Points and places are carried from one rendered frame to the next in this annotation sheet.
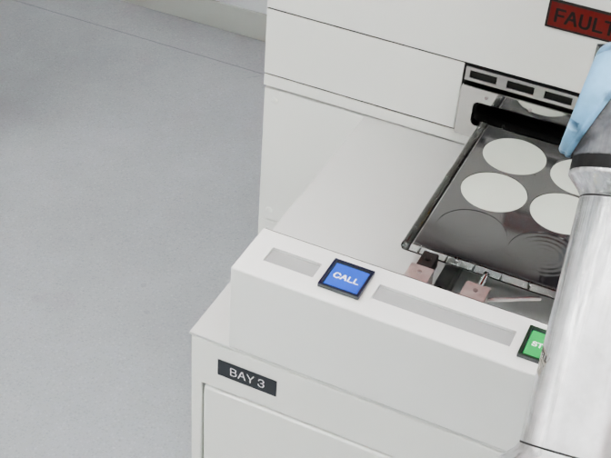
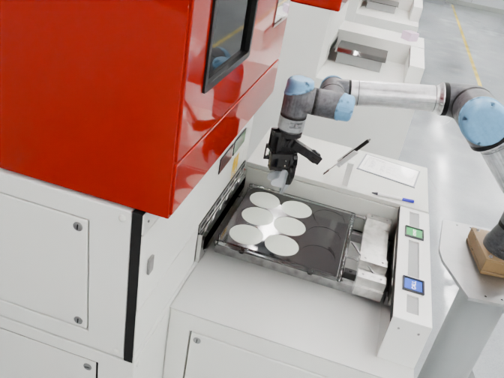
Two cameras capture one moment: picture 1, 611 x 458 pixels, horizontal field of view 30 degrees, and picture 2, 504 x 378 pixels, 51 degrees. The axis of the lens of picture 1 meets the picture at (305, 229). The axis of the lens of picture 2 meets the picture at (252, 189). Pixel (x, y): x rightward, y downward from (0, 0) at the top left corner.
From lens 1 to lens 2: 1.99 m
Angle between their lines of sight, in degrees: 80
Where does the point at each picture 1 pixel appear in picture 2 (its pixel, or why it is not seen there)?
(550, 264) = (330, 235)
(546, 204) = (285, 229)
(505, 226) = (309, 244)
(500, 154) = (246, 238)
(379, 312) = (426, 276)
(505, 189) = (277, 241)
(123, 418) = not seen: outside the picture
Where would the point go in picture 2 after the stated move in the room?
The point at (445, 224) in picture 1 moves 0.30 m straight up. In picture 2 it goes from (317, 263) to (343, 170)
